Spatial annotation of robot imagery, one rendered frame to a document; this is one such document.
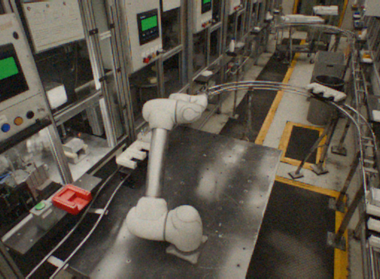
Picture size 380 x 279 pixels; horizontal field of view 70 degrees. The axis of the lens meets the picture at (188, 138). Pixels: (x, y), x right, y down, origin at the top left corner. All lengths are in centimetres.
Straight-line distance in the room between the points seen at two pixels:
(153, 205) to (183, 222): 18
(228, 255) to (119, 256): 58
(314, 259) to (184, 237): 138
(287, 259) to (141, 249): 128
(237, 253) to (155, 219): 49
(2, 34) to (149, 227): 104
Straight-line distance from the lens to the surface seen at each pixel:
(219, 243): 163
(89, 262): 165
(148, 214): 144
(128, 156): 189
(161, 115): 148
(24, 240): 156
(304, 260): 252
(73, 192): 163
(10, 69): 132
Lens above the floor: 202
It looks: 34 degrees down
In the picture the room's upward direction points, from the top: straight up
